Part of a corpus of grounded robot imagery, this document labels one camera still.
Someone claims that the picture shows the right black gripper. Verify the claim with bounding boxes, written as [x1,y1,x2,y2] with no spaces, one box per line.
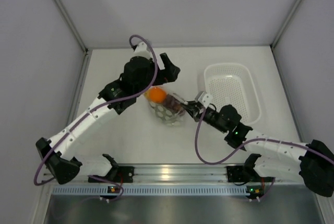
[182,100,228,133]

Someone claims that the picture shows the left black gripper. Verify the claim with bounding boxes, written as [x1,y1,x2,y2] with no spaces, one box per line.
[134,53,180,97]

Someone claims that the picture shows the fake red grapes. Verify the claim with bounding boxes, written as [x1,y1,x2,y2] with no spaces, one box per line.
[162,93,185,116]

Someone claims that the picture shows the fake orange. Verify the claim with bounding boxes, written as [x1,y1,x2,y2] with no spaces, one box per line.
[148,87,167,103]

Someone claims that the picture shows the polka dot zip bag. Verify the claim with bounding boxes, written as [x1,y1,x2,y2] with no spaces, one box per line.
[144,86,186,126]

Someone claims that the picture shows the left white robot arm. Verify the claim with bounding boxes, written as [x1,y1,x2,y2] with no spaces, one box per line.
[33,53,181,185]

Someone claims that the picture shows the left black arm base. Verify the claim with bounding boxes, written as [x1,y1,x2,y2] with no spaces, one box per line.
[88,166,135,183]

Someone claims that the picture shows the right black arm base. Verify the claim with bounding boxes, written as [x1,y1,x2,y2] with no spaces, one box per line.
[226,166,261,183]

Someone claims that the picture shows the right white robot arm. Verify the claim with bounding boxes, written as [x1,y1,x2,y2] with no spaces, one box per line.
[182,101,333,197]

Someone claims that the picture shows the white perforated plastic basket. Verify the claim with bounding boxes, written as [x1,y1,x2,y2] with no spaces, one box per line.
[204,63,261,125]

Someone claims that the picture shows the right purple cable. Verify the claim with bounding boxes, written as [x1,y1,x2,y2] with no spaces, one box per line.
[195,109,334,204]

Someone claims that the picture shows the purple cable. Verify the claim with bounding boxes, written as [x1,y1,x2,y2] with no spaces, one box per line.
[195,109,334,204]
[33,34,159,196]

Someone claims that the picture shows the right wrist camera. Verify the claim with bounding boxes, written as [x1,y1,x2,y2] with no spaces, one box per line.
[195,91,213,108]

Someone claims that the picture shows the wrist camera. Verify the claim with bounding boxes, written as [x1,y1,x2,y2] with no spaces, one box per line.
[195,91,213,108]
[134,42,151,59]

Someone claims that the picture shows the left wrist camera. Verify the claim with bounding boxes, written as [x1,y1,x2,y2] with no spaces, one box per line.
[134,42,151,59]

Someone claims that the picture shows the aluminium front rail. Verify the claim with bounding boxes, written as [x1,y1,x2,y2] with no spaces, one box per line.
[34,159,238,185]

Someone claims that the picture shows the left aluminium side rail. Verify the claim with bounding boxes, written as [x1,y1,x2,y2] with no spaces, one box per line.
[65,49,92,126]

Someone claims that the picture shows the left aluminium corner post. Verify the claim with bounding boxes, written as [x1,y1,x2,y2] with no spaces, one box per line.
[52,0,88,53]

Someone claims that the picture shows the aluminium corner post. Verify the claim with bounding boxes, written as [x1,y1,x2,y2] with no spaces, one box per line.
[52,0,88,53]
[270,0,304,50]

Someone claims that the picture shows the white slotted cable duct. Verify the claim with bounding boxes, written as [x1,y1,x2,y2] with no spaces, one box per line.
[52,185,261,196]

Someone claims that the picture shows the right aluminium corner post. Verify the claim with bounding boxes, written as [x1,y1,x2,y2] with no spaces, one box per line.
[270,0,304,50]

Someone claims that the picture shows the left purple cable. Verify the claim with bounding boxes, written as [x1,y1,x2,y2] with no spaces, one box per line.
[33,34,159,196]

